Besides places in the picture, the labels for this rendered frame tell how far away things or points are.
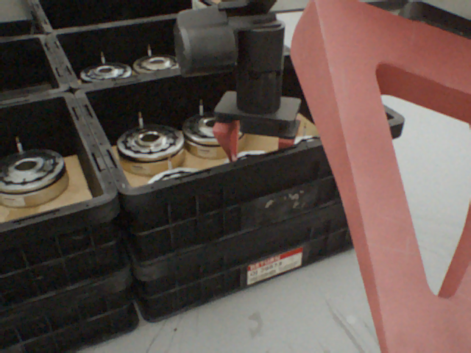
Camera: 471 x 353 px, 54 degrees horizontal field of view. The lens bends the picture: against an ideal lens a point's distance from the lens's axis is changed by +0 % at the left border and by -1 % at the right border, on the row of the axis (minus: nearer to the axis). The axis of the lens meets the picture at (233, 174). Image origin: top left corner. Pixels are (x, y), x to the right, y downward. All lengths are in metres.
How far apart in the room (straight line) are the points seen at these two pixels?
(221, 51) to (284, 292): 0.36
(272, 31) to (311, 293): 0.38
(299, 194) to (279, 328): 0.18
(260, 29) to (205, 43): 0.06
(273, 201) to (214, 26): 0.23
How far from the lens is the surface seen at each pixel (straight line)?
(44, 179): 0.68
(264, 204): 0.60
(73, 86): 0.77
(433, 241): 0.84
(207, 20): 0.55
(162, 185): 0.51
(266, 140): 0.78
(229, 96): 0.62
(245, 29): 0.54
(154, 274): 0.59
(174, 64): 1.01
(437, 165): 1.04
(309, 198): 0.64
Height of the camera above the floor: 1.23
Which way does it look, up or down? 35 degrees down
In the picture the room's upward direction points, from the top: straight up
